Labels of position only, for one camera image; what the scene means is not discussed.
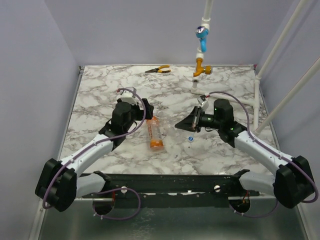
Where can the orange label tea bottle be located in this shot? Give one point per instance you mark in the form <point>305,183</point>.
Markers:
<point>154,133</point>

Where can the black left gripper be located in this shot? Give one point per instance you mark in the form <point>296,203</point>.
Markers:
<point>149,109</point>

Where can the orange plastic faucet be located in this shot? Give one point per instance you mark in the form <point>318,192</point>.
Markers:
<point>199,69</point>

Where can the yellow handled pliers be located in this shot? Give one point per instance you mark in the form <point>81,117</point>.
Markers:
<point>163,69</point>

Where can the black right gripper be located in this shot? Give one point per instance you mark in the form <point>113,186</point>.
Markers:
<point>196,119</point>

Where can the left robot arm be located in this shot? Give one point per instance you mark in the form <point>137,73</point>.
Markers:
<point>61,181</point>

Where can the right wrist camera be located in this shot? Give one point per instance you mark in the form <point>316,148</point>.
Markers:
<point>203,102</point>

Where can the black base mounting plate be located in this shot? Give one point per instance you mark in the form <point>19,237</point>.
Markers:
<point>176,191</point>

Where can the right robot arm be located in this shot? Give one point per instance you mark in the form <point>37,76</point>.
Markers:
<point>291,181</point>

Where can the blue Pocari Sweat cap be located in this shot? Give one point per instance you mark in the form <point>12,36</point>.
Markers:
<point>190,139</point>

